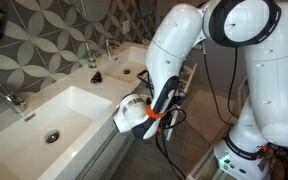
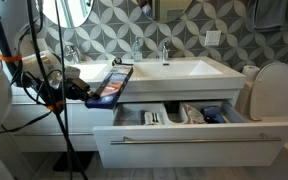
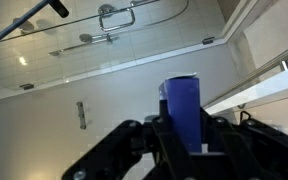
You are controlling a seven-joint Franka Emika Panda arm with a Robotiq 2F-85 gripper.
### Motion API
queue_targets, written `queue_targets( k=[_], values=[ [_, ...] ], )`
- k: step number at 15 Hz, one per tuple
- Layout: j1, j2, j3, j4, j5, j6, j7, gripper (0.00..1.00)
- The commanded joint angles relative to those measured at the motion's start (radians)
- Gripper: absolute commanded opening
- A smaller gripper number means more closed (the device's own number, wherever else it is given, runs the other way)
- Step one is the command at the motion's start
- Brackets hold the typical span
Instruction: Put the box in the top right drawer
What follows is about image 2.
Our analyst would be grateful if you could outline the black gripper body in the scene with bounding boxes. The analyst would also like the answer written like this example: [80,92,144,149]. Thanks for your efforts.
[55,74,87,103]

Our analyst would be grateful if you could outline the round wall mirror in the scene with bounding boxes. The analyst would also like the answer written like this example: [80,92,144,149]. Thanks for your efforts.
[130,0,193,24]
[38,0,95,29]

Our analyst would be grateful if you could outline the white toilet body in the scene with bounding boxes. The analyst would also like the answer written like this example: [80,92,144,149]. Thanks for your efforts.
[235,79,288,159]

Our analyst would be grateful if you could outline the dark blue pouch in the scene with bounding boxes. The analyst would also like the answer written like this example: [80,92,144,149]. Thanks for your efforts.
[200,105,227,124]

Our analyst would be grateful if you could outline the tall closed white drawer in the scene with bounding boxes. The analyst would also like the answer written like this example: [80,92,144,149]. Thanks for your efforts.
[3,99,115,134]

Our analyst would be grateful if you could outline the chrome sink faucet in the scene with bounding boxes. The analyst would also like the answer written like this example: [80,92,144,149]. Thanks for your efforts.
[160,39,171,66]
[63,43,82,65]

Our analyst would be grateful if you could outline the steel drawer handle bar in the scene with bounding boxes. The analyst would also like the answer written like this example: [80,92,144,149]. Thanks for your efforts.
[13,132,95,137]

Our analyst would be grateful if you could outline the open white drawer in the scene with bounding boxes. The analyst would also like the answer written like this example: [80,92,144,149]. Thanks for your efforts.
[92,99,288,169]

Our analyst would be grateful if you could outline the items inside drawer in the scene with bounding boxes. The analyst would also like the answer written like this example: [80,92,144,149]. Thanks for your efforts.
[182,102,207,125]

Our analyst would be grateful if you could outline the white wall outlet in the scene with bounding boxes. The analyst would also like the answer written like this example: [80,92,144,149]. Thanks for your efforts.
[204,30,222,47]

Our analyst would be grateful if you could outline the low closed white drawer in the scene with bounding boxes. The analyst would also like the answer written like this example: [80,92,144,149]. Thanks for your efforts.
[8,131,98,153]

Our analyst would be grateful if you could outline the clear soap dispenser bottle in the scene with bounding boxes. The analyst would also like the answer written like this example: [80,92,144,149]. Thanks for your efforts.
[132,35,144,63]

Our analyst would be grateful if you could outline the white packet with black print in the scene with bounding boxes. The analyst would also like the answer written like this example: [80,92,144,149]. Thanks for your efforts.
[143,111,161,126]

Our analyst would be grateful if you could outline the small black round object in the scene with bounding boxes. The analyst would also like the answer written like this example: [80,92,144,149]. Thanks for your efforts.
[111,57,134,67]

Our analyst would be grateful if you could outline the white double sink countertop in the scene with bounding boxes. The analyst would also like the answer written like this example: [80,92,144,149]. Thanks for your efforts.
[62,55,247,104]

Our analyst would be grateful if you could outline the white vanity cabinet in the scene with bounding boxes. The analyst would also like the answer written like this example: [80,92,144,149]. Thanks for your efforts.
[3,88,242,154]

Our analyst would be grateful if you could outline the long steel drawer handle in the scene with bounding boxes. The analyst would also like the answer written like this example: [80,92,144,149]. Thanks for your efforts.
[109,133,283,146]

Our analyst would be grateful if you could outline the white toilet seat lid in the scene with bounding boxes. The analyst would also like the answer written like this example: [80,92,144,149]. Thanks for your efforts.
[249,61,288,122]

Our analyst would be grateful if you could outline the blue cardboard box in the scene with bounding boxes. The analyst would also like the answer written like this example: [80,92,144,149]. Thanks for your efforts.
[85,64,134,110]

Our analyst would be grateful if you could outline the white toilet paper roll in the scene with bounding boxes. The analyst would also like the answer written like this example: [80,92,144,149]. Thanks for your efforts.
[242,64,261,83]

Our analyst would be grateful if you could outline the grey hanging towel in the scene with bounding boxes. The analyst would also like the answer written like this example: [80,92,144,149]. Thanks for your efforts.
[245,0,288,33]

